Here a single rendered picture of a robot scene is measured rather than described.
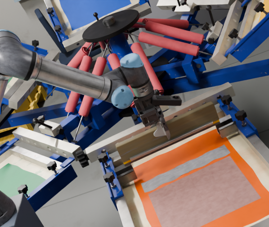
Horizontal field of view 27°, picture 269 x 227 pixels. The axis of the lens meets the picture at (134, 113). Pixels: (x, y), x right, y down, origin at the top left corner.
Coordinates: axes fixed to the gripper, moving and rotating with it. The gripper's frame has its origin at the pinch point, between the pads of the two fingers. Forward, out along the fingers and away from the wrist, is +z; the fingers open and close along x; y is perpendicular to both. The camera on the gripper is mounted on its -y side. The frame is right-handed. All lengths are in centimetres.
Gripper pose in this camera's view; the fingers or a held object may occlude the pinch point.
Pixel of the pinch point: (168, 133)
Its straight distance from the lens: 217.5
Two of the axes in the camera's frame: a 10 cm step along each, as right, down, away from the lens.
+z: 3.7, 8.2, 4.4
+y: -9.1, 4.2, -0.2
